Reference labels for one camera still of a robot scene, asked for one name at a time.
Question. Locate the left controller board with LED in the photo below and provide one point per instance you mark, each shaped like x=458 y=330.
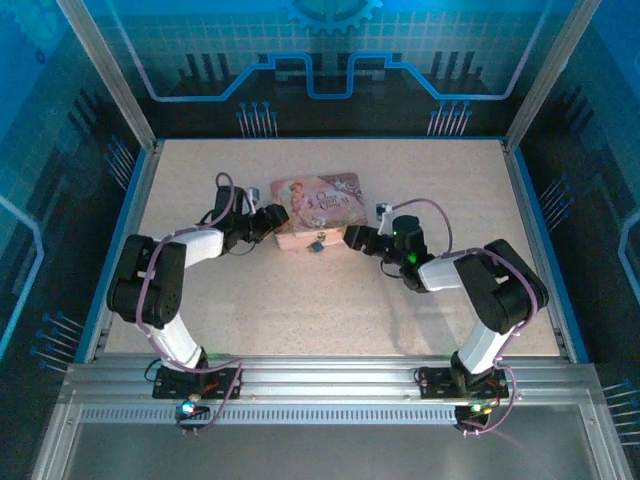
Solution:
x=189 y=409

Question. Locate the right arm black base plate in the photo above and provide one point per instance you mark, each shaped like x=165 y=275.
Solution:
x=435 y=382

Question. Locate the aluminium side rail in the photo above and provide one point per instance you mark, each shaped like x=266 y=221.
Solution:
x=135 y=200
x=535 y=200

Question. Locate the small blue padlock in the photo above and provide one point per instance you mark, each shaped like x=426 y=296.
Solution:
x=314 y=246

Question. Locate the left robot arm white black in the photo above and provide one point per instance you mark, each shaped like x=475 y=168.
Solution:
x=155 y=280

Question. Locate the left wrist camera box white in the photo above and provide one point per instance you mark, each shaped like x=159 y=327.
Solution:
x=252 y=192

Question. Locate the aluminium front rail frame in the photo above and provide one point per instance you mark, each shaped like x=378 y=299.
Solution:
x=325 y=380

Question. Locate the controller board with led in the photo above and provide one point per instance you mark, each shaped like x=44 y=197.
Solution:
x=475 y=409
x=189 y=409

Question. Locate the right controller board with LED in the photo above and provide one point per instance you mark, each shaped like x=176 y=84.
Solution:
x=475 y=409

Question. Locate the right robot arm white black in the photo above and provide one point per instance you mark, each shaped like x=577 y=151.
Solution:
x=500 y=285

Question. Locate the pink illustrated storage box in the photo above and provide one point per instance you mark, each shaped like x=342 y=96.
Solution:
x=320 y=200

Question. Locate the aluminium corner post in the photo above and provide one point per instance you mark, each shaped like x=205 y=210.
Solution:
x=547 y=75
x=107 y=75

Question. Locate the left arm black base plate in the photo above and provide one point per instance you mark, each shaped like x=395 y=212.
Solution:
x=170 y=385

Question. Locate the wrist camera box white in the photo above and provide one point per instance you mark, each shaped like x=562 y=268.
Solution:
x=383 y=210
x=252 y=192

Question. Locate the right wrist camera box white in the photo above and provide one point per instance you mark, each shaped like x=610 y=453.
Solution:
x=383 y=210

